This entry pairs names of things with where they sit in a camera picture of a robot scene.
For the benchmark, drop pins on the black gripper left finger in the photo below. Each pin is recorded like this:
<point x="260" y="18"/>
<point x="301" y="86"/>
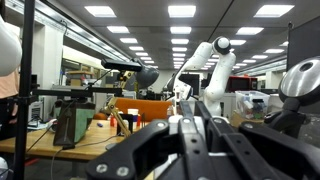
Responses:
<point x="133" y="146"/>

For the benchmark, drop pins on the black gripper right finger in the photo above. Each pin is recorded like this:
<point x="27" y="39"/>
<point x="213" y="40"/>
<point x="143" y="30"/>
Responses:
<point x="283" y="150"/>

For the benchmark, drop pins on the orange desk divider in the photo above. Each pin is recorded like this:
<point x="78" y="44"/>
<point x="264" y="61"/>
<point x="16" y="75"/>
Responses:
<point x="143" y="108"/>

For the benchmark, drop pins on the wooden desk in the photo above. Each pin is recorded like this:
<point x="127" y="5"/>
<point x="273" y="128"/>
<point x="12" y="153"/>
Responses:
<point x="90" y="140"/>

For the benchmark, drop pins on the clear bin with items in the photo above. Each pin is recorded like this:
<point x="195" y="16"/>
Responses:
<point x="253" y="105"/>

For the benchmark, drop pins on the green metal box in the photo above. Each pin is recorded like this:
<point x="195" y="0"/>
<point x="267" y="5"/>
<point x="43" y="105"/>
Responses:
<point x="80" y="120"/>

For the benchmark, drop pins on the glass electric kettle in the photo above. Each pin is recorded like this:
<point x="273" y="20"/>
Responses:
<point x="300" y="83"/>

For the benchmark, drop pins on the grey dome lamp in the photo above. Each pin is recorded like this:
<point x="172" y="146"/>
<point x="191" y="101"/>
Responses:
<point x="148" y="76"/>

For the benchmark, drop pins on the red cabinet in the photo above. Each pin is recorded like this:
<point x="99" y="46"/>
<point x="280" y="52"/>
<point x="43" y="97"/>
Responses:
<point x="243" y="83"/>

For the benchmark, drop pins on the black fabric partition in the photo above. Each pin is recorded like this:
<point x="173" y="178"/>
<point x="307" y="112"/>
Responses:
<point x="305" y="40"/>

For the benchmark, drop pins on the ceiling light panel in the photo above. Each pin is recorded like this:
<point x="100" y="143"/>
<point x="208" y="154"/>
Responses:
<point x="180" y="30"/>
<point x="118" y="29"/>
<point x="250" y="30"/>
<point x="100" y="11"/>
<point x="181" y="10"/>
<point x="273" y="10"/>

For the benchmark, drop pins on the black tripod pole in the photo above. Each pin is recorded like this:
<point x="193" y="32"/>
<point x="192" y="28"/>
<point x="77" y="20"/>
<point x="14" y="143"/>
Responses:
<point x="25" y="66"/>

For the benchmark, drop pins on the black stereo camera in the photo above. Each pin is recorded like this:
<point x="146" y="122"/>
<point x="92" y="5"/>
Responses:
<point x="121" y="65"/>

